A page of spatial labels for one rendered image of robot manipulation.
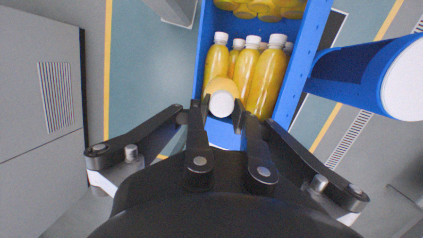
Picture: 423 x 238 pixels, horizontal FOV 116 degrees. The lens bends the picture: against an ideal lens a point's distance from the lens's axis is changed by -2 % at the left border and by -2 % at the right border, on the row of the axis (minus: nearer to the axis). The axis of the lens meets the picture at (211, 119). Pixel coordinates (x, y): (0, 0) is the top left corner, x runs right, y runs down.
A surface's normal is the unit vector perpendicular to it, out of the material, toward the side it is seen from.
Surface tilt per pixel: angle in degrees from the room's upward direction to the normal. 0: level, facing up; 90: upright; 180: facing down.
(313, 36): 35
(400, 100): 0
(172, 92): 0
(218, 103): 0
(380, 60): 90
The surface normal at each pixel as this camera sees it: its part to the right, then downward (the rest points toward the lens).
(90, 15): -0.07, 0.34
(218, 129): -0.42, 0.25
